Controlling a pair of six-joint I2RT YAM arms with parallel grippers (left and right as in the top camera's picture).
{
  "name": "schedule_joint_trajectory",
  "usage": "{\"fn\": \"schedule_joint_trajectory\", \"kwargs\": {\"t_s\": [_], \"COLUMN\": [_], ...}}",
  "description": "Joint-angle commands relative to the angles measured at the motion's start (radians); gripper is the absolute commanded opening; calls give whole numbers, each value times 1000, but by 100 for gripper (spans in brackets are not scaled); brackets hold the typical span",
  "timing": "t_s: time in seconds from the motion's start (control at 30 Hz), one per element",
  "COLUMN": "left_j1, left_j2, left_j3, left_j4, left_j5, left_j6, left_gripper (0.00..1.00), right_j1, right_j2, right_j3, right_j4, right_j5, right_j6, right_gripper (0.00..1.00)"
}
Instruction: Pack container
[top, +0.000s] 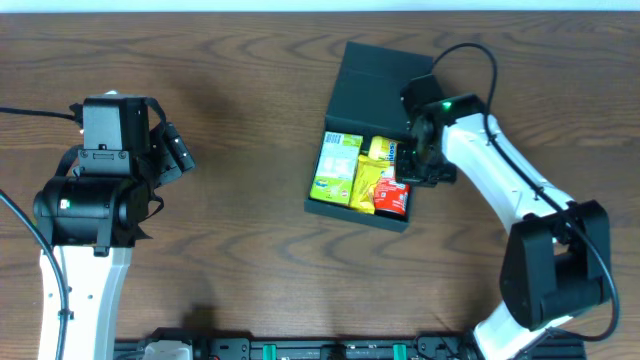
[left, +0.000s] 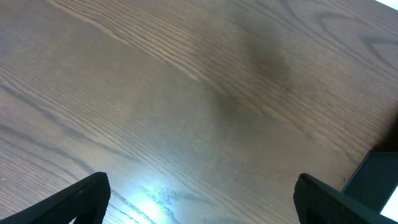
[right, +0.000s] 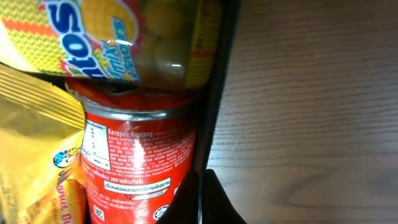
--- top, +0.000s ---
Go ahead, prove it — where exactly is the yellow candy jar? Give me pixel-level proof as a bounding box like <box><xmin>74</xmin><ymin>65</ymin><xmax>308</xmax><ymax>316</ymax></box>
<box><xmin>368</xmin><ymin>136</ymin><xmax>398</xmax><ymax>163</ymax></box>

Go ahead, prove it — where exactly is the red potato chips can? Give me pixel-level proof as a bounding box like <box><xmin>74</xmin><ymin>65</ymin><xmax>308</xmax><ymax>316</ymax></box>
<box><xmin>374</xmin><ymin>178</ymin><xmax>410</xmax><ymax>217</ymax></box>

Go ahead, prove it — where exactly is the yellow snack packet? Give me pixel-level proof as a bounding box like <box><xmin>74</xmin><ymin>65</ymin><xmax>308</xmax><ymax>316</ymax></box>
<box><xmin>349</xmin><ymin>155</ymin><xmax>391</xmax><ymax>214</ymax></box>

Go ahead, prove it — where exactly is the black gift box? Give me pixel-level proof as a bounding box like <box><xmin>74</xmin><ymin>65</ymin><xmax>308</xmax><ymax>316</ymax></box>
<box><xmin>304</xmin><ymin>42</ymin><xmax>433</xmax><ymax>233</ymax></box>

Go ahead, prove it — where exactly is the green yellow carton box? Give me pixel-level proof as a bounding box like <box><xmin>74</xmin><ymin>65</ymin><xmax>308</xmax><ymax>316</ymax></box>
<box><xmin>310</xmin><ymin>131</ymin><xmax>363</xmax><ymax>206</ymax></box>

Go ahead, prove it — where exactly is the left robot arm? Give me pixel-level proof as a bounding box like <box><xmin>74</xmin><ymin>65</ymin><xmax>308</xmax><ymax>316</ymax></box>
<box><xmin>33</xmin><ymin>93</ymin><xmax>195</xmax><ymax>359</ymax></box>

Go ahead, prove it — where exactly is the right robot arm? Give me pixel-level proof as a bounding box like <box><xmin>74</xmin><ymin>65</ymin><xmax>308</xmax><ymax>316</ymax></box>
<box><xmin>396</xmin><ymin>95</ymin><xmax>619</xmax><ymax>359</ymax></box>

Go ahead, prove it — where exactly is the black aluminium mounting rail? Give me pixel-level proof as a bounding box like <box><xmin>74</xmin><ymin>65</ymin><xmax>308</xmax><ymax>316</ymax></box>
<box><xmin>113</xmin><ymin>327</ymin><xmax>587</xmax><ymax>360</ymax></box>

